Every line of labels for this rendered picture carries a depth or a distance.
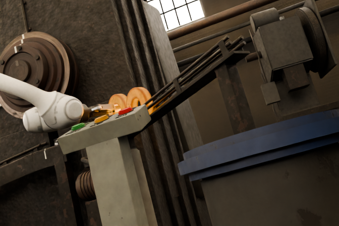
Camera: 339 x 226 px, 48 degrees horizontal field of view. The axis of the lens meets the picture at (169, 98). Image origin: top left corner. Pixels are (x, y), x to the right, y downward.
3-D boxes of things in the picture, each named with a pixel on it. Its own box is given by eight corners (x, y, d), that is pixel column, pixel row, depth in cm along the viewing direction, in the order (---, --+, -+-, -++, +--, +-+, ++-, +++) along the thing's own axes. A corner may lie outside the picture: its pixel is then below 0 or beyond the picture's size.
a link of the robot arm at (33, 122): (60, 130, 156) (74, 127, 146) (21, 137, 146) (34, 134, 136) (55, 104, 156) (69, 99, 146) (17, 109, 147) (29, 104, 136)
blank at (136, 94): (128, 97, 166) (121, 98, 164) (146, 79, 155) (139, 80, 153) (139, 130, 161) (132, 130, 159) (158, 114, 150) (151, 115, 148)
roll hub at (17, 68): (8, 107, 198) (-1, 57, 204) (53, 90, 191) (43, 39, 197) (0, 106, 193) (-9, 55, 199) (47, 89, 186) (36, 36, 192)
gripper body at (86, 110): (74, 125, 158) (94, 122, 164) (83, 119, 152) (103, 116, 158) (70, 108, 160) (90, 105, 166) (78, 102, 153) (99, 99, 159)
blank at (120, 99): (110, 102, 178) (104, 103, 175) (125, 87, 166) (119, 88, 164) (120, 132, 173) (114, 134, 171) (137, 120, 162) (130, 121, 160)
